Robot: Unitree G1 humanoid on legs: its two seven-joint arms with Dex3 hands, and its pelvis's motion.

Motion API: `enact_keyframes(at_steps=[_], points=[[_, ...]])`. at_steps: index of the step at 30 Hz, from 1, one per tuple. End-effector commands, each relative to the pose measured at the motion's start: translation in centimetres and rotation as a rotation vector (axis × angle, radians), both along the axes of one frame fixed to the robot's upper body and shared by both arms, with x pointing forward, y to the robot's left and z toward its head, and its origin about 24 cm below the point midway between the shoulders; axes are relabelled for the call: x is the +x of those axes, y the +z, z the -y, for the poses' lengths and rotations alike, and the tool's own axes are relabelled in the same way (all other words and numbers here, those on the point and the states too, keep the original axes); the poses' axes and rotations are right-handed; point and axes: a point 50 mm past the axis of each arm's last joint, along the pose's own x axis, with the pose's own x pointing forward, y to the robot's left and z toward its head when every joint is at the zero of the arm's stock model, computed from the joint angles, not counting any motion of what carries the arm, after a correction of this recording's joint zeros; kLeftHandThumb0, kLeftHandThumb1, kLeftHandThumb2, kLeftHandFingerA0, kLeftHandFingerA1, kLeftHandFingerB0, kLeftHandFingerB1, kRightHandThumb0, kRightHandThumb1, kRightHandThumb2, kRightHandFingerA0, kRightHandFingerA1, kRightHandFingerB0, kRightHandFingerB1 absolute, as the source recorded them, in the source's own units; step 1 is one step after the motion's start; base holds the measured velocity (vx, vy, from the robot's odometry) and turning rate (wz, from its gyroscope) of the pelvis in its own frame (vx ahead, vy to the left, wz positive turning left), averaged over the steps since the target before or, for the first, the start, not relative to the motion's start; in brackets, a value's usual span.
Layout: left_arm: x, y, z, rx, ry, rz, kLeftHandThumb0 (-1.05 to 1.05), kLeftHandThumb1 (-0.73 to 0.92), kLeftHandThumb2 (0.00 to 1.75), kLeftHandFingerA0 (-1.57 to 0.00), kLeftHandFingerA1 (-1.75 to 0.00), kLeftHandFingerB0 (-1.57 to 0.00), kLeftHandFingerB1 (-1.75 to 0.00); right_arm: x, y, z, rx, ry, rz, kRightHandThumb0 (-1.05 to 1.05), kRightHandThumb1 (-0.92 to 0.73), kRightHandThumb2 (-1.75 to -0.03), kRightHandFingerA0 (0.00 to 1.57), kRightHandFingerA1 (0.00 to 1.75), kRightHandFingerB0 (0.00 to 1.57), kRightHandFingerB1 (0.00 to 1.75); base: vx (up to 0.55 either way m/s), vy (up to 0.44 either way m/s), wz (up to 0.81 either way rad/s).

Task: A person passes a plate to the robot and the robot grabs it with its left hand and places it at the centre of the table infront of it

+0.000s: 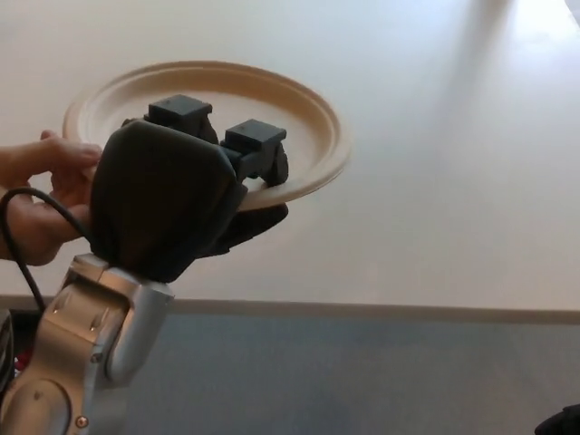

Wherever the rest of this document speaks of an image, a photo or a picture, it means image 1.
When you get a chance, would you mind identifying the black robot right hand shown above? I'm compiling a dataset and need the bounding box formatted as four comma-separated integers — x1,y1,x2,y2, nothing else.
534,404,580,435

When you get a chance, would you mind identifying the beige round paper plate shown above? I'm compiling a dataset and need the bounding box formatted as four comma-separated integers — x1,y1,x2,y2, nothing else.
62,60,353,213

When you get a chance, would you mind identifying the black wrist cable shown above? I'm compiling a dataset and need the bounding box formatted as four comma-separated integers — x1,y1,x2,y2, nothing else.
0,187,94,314

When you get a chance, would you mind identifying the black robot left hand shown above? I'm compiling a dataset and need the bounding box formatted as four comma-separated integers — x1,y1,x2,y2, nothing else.
89,93,291,285

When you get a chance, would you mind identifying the person's bare hand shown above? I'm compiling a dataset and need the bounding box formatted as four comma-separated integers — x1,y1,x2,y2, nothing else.
0,130,104,267

